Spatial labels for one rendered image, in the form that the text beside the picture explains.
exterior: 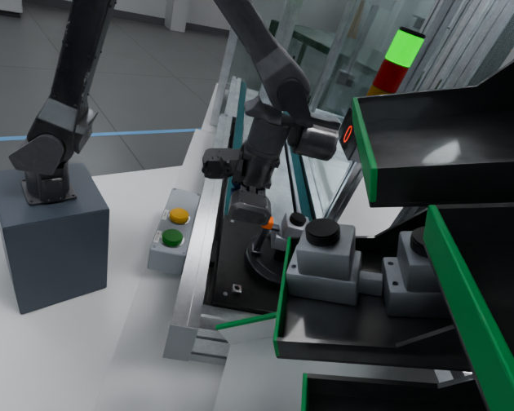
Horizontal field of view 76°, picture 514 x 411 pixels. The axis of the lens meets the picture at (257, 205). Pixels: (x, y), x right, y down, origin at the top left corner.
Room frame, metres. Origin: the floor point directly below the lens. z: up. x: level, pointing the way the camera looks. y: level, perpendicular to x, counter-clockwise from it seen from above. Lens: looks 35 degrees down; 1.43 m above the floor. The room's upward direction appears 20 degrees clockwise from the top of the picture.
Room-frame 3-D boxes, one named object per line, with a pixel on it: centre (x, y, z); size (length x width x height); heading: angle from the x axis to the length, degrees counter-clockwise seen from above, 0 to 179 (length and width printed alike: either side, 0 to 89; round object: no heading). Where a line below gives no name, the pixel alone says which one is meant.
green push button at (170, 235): (0.47, 0.13, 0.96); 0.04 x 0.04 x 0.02
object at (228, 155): (0.46, 0.07, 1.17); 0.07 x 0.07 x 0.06; 9
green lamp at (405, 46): (0.71, -0.16, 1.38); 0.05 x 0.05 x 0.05
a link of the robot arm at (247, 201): (0.48, 0.02, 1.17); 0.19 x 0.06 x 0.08; 12
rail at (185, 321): (0.74, 0.13, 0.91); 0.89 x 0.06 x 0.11; 12
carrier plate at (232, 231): (0.50, -0.08, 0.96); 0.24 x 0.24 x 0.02; 12
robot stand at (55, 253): (0.38, 0.32, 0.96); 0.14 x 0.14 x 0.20; 49
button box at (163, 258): (0.54, 0.15, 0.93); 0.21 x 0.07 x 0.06; 12
